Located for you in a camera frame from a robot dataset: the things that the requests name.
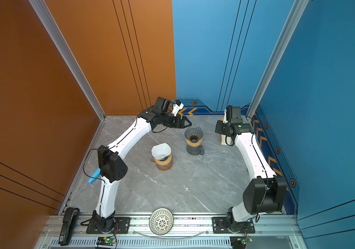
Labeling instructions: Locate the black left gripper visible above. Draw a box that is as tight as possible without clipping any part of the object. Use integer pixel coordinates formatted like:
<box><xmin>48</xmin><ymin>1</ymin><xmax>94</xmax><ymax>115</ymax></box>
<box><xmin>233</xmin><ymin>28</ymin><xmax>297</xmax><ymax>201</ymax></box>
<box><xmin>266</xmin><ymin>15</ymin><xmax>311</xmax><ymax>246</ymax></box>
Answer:
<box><xmin>160</xmin><ymin>115</ymin><xmax>193</xmax><ymax>129</ymax></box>

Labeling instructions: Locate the grey glass dripper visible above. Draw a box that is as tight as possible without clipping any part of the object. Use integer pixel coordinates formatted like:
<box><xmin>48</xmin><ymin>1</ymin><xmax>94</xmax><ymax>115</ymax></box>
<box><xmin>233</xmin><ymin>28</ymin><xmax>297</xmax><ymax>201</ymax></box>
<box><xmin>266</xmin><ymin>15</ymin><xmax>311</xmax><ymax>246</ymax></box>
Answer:
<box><xmin>184</xmin><ymin>127</ymin><xmax>204</xmax><ymax>141</ymax></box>

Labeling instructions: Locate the grey glass mug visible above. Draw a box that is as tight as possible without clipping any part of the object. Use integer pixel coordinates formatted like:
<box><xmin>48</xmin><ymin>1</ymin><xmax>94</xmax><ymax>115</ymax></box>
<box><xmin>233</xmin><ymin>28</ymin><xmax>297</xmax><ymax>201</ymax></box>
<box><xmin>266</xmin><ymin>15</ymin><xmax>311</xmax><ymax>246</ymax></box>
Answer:
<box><xmin>186</xmin><ymin>145</ymin><xmax>204</xmax><ymax>155</ymax></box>

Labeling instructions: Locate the white paper coffee filter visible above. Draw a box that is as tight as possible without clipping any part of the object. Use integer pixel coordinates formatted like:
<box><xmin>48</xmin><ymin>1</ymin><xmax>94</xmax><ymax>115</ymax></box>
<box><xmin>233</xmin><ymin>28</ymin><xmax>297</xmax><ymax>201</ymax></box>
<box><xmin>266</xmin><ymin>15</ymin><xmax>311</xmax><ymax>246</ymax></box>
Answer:
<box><xmin>151</xmin><ymin>143</ymin><xmax>172</xmax><ymax>161</ymax></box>

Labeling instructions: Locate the wooden dripper ring holder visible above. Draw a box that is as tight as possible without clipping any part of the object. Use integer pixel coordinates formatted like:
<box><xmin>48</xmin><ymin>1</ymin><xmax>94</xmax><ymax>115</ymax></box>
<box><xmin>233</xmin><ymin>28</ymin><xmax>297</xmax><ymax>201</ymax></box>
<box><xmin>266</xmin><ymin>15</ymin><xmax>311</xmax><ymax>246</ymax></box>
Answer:
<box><xmin>155</xmin><ymin>155</ymin><xmax>173</xmax><ymax>166</ymax></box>

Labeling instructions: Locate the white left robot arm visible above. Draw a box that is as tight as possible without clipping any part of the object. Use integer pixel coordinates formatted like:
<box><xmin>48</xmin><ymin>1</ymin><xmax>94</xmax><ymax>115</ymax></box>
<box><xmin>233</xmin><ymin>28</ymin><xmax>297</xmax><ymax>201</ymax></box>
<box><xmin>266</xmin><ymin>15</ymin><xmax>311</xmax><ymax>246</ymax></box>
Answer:
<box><xmin>91</xmin><ymin>97</ymin><xmax>192</xmax><ymax>230</ymax></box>

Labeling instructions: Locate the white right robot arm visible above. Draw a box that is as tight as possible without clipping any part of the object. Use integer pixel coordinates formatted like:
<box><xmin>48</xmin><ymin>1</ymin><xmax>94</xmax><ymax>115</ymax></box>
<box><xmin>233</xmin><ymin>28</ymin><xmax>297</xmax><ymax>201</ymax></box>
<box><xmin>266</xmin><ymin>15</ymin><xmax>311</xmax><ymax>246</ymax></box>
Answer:
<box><xmin>215</xmin><ymin>105</ymin><xmax>287</xmax><ymax>233</ymax></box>

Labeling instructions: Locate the cream coffee filter pack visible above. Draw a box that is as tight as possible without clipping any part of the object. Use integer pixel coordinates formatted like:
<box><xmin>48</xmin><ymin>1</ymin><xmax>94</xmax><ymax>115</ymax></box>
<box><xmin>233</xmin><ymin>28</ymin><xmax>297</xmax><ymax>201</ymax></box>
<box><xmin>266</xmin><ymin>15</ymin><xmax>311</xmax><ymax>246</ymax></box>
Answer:
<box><xmin>220</xmin><ymin>134</ymin><xmax>229</xmax><ymax>145</ymax></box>

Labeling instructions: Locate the white woven basket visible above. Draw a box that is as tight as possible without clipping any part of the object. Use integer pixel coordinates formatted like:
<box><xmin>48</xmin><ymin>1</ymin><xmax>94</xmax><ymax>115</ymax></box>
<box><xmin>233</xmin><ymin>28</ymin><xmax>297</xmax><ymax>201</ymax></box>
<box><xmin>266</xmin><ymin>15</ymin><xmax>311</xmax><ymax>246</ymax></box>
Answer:
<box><xmin>149</xmin><ymin>207</ymin><xmax>174</xmax><ymax>236</ymax></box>

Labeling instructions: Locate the right green circuit board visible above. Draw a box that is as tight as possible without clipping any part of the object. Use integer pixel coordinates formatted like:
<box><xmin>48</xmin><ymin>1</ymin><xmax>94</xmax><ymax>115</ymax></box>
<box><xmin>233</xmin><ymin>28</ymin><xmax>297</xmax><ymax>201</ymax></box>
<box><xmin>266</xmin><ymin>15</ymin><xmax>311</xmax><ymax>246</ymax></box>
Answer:
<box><xmin>230</xmin><ymin>237</ymin><xmax>253</xmax><ymax>249</ymax></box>

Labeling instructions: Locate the green circuit board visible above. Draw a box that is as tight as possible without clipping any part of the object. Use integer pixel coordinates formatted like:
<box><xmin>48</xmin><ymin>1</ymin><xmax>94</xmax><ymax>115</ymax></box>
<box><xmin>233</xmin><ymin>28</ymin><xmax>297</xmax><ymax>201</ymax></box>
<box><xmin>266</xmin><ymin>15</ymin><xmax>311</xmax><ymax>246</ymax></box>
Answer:
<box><xmin>230</xmin><ymin>237</ymin><xmax>253</xmax><ymax>249</ymax></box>
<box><xmin>96</xmin><ymin>237</ymin><xmax>117</xmax><ymax>248</ymax></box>

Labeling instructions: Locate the left green circuit board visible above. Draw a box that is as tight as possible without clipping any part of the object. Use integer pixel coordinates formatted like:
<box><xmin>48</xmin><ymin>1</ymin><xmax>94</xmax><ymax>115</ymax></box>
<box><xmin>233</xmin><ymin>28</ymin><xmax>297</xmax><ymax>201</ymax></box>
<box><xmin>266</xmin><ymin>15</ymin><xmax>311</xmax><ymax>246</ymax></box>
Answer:
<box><xmin>96</xmin><ymin>237</ymin><xmax>117</xmax><ymax>248</ymax></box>

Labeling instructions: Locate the black handheld device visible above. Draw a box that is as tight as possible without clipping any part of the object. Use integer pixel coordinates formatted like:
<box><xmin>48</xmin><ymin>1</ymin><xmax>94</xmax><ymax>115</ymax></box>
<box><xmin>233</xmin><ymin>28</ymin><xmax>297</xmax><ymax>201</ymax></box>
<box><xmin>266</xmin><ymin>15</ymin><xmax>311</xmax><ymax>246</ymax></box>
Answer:
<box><xmin>59</xmin><ymin>207</ymin><xmax>80</xmax><ymax>246</ymax></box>

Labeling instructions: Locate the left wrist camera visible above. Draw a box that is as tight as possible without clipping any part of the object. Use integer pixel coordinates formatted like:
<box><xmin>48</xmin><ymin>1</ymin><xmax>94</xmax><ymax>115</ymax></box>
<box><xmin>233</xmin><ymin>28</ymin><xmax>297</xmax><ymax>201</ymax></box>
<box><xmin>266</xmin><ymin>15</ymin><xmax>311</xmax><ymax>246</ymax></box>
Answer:
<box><xmin>171</xmin><ymin>100</ymin><xmax>184</xmax><ymax>116</ymax></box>

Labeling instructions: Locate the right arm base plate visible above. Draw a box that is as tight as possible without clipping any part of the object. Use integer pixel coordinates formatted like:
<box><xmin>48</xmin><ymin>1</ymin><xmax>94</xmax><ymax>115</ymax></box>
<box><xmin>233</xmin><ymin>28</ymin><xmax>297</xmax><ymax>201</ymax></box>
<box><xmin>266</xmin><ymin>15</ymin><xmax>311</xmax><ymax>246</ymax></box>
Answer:
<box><xmin>212</xmin><ymin>216</ymin><xmax>256</xmax><ymax>234</ymax></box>

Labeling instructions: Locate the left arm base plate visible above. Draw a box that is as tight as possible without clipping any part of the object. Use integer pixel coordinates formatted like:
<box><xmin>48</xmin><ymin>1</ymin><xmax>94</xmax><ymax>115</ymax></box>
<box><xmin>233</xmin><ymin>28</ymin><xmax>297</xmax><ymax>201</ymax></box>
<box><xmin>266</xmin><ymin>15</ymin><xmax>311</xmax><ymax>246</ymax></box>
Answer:
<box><xmin>86</xmin><ymin>217</ymin><xmax>131</xmax><ymax>235</ymax></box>

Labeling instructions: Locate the aluminium mounting rail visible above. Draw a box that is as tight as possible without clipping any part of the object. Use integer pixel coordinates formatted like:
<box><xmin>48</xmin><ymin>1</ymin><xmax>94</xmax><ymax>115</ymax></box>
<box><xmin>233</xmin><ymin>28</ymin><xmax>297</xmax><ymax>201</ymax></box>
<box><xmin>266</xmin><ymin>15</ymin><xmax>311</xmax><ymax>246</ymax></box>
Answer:
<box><xmin>34</xmin><ymin>213</ymin><xmax>296</xmax><ymax>249</ymax></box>

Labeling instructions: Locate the aluminium corner post right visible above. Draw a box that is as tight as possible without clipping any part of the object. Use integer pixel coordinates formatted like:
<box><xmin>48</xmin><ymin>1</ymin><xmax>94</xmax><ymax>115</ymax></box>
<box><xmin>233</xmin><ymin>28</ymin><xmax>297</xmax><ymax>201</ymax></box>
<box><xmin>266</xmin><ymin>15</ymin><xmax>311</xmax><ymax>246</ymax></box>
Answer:
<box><xmin>245</xmin><ymin>0</ymin><xmax>309</xmax><ymax>119</ymax></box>

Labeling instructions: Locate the aluminium corner post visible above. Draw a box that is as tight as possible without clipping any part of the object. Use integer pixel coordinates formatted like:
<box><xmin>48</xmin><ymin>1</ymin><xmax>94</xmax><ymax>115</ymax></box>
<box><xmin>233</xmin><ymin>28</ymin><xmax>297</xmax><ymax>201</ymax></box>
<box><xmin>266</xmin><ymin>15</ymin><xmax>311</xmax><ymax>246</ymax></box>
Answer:
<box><xmin>29</xmin><ymin>0</ymin><xmax>106</xmax><ymax>121</ymax></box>
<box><xmin>245</xmin><ymin>0</ymin><xmax>309</xmax><ymax>119</ymax></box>

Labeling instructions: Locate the aluminium corner post left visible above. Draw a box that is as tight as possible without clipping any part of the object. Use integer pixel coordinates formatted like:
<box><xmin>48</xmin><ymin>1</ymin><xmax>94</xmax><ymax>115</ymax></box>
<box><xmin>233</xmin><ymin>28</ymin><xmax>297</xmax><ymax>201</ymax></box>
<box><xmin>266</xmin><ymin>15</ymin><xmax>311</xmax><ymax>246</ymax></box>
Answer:
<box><xmin>29</xmin><ymin>0</ymin><xmax>106</xmax><ymax>121</ymax></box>

